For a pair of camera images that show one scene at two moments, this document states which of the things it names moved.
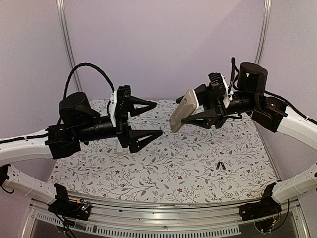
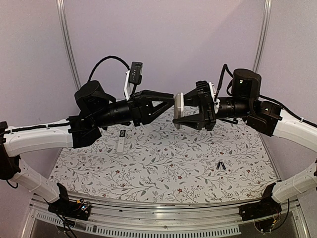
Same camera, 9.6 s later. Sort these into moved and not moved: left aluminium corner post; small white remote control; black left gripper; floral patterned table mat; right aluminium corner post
Moved: small white remote control; black left gripper
Not moved: right aluminium corner post; floral patterned table mat; left aluminium corner post
